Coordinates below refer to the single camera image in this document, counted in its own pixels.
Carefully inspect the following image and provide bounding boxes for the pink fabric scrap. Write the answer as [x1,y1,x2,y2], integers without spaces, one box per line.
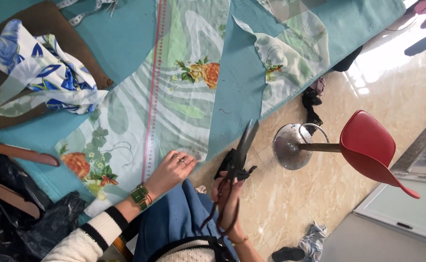
[309,76,326,97]

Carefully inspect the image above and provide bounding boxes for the black shoe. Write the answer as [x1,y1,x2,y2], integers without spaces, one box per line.
[271,246,305,262]

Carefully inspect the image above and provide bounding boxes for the black plastic bag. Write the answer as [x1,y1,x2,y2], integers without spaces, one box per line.
[0,131,87,262]

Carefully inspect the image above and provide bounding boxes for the white blue floral fabric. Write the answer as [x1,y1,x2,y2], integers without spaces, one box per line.
[0,19,109,115]

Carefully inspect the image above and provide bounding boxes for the white cabinet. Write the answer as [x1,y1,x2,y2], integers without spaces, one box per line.
[353,116,426,249]

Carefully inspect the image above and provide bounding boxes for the white fabric scrap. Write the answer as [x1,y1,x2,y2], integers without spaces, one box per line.
[84,198,114,218]

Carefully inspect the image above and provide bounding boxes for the white measuring tape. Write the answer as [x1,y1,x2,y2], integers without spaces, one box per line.
[55,0,119,27]

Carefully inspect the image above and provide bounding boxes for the brown wooden chair rail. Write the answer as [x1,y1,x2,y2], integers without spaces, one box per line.
[0,138,60,167]
[0,173,41,220]

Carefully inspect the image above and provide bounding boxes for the green gold wrist watch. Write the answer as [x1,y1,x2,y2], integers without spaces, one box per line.
[130,183,152,211]

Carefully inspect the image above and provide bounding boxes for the large green floral fabric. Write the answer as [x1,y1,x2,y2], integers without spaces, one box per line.
[55,0,232,205]

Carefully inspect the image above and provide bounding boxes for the black fabric scraps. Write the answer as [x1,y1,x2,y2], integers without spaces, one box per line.
[302,87,324,126]

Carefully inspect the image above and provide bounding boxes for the black tailor scissors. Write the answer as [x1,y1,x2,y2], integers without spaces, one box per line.
[199,119,260,238]

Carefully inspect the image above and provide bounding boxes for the clear ruler with red edge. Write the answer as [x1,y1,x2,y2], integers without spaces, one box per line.
[141,0,168,183]

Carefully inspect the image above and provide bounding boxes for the red bar stool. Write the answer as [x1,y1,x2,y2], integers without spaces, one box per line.
[274,109,421,199]

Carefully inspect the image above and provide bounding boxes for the person's blue denim trousers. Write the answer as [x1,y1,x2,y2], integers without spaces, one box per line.
[133,179,240,262]

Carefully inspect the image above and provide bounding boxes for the person's left hand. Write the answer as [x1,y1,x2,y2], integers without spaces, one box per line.
[145,150,198,198]

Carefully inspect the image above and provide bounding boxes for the teal table cloth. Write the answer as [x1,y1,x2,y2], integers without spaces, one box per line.
[0,0,407,223]

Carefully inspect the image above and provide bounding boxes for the small green floral fabric piece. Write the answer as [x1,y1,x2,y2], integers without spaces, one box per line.
[233,0,331,117]

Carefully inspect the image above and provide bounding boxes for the grey crumpled cloth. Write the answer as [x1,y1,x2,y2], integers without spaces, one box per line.
[298,221,327,262]

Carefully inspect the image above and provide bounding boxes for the person's right hand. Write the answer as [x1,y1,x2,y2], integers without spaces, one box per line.
[211,171,247,241]

